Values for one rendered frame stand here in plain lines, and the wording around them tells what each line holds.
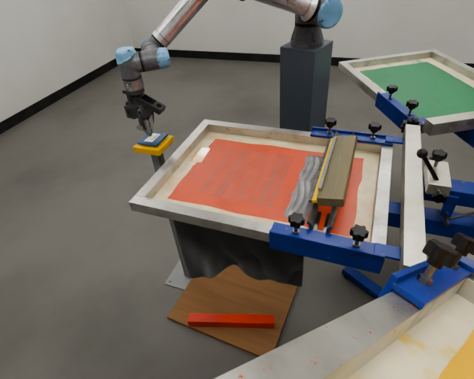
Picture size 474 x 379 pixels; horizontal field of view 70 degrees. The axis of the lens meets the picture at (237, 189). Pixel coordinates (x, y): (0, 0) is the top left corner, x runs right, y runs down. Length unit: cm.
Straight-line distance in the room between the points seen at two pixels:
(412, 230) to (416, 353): 53
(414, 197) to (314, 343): 80
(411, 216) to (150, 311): 152
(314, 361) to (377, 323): 12
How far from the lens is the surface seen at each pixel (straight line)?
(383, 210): 108
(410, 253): 92
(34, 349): 225
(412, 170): 118
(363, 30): 489
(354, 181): 123
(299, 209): 109
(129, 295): 219
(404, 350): 47
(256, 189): 117
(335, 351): 33
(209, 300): 202
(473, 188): 118
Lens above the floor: 170
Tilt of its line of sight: 39 degrees down
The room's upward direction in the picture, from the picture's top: 6 degrees counter-clockwise
